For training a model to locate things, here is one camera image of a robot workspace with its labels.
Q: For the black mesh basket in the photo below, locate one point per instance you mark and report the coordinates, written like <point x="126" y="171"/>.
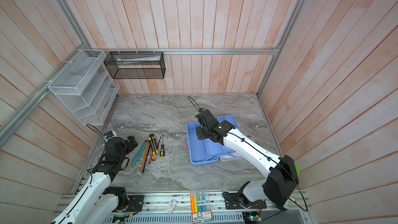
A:
<point x="135" y="64"/>

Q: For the orange handled tool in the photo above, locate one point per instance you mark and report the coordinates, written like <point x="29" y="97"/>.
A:
<point x="145" y="156"/>

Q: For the white wire mesh shelf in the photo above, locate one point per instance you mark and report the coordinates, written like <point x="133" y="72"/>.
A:
<point x="86" y="91"/>

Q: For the white paper tag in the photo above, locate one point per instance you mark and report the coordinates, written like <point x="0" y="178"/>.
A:
<point x="170" y="207"/>

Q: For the small yellow black screwdriver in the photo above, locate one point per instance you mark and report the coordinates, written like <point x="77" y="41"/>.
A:
<point x="162" y="152"/>

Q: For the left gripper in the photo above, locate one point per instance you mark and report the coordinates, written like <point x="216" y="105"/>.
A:
<point x="132" y="140"/>

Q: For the highlighter marker pack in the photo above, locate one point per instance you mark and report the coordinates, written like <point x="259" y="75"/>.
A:
<point x="200" y="206"/>

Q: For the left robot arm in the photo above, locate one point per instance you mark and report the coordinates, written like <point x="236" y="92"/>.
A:
<point x="98" y="199"/>

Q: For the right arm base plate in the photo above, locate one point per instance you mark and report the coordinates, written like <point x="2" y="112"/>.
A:
<point x="238" y="201"/>

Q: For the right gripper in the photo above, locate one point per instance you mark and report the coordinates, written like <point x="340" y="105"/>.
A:
<point x="199" y="136"/>

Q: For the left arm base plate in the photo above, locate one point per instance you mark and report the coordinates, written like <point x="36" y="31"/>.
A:
<point x="130" y="203"/>

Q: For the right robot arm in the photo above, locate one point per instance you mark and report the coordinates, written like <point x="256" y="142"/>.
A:
<point x="280" y="173"/>

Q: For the green plastic cup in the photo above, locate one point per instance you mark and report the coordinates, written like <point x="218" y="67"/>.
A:
<point x="297" y="169"/>

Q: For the aluminium frame rail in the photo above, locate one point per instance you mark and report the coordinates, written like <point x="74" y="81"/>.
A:
<point x="199" y="51"/>

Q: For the teal utility knife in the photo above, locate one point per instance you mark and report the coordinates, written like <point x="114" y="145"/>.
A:
<point x="138" y="155"/>

